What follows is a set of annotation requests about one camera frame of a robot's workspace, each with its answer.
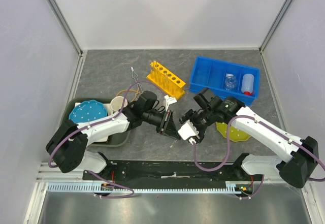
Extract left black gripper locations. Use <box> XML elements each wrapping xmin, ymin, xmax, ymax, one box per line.
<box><xmin>143</xmin><ymin>109</ymin><xmax>180</xmax><ymax>141</ymax></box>

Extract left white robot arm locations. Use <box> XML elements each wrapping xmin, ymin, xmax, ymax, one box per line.
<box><xmin>46</xmin><ymin>91</ymin><xmax>180</xmax><ymax>180</ymax></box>

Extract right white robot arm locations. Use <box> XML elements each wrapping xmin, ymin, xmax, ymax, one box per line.
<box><xmin>178</xmin><ymin>88</ymin><xmax>321</xmax><ymax>188</ymax></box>

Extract yellow test tube rack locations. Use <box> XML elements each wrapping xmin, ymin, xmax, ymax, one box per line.
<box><xmin>147</xmin><ymin>60</ymin><xmax>186</xmax><ymax>100</ymax></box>

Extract green dotted plate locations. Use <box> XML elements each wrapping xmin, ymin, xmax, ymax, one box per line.
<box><xmin>216</xmin><ymin>122</ymin><xmax>251</xmax><ymax>142</ymax></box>

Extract blue plastic bin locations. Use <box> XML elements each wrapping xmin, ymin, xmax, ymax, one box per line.
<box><xmin>189</xmin><ymin>56</ymin><xmax>260</xmax><ymax>106</ymax></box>

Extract dark green tray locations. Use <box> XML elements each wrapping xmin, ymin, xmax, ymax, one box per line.
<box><xmin>61</xmin><ymin>98</ymin><xmax>129</xmax><ymax>148</ymax></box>

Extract clear glass beaker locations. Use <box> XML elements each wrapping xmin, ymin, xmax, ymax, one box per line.
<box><xmin>223</xmin><ymin>73</ymin><xmax>238</xmax><ymax>91</ymax></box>

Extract white cup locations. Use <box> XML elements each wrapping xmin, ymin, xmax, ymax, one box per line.
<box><xmin>110</xmin><ymin>96</ymin><xmax>128</xmax><ymax>113</ymax></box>

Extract metal crucible tongs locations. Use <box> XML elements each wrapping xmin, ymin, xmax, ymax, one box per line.
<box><xmin>131</xmin><ymin>67</ymin><xmax>144</xmax><ymax>101</ymax></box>

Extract plastic wash bottle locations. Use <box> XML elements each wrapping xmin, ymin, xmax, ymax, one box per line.
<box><xmin>241</xmin><ymin>74</ymin><xmax>254</xmax><ymax>96</ymax></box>

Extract blue dotted plate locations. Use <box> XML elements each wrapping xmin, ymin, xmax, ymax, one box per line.
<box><xmin>69</xmin><ymin>100</ymin><xmax>109</xmax><ymax>124</ymax></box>

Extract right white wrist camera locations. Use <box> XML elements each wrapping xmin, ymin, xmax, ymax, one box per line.
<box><xmin>178</xmin><ymin>120</ymin><xmax>200</xmax><ymax>145</ymax></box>

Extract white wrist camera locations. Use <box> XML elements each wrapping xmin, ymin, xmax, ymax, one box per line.
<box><xmin>178</xmin><ymin>120</ymin><xmax>200</xmax><ymax>145</ymax></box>
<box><xmin>163</xmin><ymin>95</ymin><xmax>177</xmax><ymax>111</ymax></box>

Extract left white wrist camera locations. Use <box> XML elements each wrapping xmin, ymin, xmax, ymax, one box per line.
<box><xmin>163</xmin><ymin>95</ymin><xmax>177</xmax><ymax>111</ymax></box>

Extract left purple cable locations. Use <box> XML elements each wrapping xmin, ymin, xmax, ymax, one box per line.
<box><xmin>47</xmin><ymin>81</ymin><xmax>168</xmax><ymax>199</ymax></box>

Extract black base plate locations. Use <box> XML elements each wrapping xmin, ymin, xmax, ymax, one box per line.
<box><xmin>82</xmin><ymin>159</ymin><xmax>262</xmax><ymax>189</ymax></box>

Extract slotted cable duct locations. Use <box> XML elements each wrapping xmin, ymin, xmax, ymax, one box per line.
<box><xmin>47</xmin><ymin>182</ymin><xmax>241</xmax><ymax>194</ymax></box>

